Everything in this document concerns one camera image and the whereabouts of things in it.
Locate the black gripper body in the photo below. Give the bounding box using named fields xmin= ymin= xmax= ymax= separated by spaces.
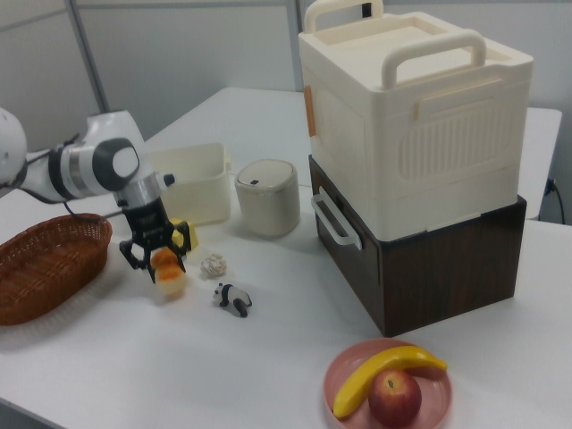
xmin=118 ymin=194 xmax=173 ymax=249

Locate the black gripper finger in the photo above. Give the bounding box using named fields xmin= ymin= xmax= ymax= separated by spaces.
xmin=119 ymin=240 xmax=156 ymax=283
xmin=164 ymin=221 xmax=191 ymax=274

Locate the brown wicker basket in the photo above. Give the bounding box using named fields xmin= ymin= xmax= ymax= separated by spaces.
xmin=0 ymin=213 xmax=114 ymax=326

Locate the yellow cube block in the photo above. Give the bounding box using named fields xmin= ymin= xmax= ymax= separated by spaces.
xmin=172 ymin=217 xmax=199 ymax=257

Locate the crumpled white paper ball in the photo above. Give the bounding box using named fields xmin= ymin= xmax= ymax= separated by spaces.
xmin=200 ymin=253 xmax=228 ymax=279

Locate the white open plastic bin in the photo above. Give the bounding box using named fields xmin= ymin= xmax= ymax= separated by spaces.
xmin=146 ymin=142 xmax=234 ymax=227

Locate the toy panda figure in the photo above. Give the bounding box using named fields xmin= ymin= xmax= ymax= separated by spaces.
xmin=212 ymin=282 xmax=254 ymax=319

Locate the beige mini trash can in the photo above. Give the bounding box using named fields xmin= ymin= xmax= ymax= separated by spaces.
xmin=234 ymin=159 xmax=301 ymax=238

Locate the yellow toy banana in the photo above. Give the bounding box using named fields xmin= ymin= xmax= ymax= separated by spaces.
xmin=332 ymin=345 xmax=449 ymax=419

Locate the red toy apple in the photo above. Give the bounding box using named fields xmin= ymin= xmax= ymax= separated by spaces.
xmin=367 ymin=368 xmax=423 ymax=426

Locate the dark wooden drawer box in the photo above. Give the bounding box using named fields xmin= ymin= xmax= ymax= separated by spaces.
xmin=307 ymin=154 xmax=527 ymax=339

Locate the pink plate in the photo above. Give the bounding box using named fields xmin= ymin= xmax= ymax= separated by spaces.
xmin=323 ymin=338 xmax=454 ymax=429

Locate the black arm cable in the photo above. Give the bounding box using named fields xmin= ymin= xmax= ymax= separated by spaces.
xmin=0 ymin=133 xmax=122 ymax=223

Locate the white drawer handle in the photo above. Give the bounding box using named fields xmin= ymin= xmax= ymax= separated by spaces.
xmin=311 ymin=194 xmax=362 ymax=250

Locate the grey partition post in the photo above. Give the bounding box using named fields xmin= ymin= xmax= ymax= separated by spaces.
xmin=69 ymin=0 xmax=112 ymax=115
xmin=285 ymin=0 xmax=307 ymax=94

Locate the cream storage box with handles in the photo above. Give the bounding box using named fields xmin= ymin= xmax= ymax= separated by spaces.
xmin=298 ymin=0 xmax=535 ymax=239

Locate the black wall cable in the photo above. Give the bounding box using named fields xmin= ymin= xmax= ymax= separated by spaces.
xmin=545 ymin=177 xmax=565 ymax=224

